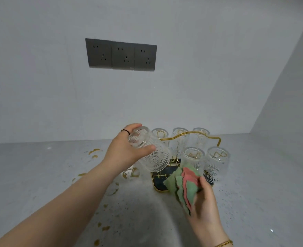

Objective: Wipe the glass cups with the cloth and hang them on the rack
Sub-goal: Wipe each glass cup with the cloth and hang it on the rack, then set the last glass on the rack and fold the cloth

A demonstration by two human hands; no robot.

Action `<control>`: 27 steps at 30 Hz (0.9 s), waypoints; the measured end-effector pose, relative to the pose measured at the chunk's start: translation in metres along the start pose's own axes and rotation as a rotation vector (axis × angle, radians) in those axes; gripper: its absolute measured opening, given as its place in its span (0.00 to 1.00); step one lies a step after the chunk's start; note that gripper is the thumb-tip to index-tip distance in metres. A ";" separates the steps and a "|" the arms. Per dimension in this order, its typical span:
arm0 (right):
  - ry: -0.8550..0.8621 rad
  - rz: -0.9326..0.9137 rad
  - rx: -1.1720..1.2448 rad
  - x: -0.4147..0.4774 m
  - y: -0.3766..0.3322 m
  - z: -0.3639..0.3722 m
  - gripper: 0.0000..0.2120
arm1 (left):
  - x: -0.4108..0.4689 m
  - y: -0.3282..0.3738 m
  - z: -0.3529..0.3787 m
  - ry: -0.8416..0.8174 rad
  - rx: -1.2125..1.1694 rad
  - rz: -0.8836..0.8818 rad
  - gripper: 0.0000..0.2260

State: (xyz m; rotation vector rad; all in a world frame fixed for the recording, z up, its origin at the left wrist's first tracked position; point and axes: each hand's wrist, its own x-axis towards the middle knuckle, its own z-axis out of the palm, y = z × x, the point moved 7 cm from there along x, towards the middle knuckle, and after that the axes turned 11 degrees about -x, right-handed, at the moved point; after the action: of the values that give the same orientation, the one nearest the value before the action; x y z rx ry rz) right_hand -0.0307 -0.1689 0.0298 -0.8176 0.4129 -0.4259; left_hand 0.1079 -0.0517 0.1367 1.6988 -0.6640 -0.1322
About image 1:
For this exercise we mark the person's left hand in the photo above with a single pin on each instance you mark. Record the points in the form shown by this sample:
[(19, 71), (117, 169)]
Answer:
[(120, 154)]

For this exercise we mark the person's right hand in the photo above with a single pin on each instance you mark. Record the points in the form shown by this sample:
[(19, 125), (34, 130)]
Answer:
[(208, 213)]

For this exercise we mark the single embossed clear glass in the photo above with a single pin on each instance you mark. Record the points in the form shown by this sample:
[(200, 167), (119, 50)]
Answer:
[(154, 156), (200, 137), (194, 159), (161, 135), (217, 167), (180, 141)]

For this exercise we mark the green cloth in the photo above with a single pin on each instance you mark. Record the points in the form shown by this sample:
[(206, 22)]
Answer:
[(185, 187)]

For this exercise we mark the person's left forearm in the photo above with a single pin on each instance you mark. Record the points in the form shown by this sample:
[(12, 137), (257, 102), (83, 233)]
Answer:
[(53, 208)]

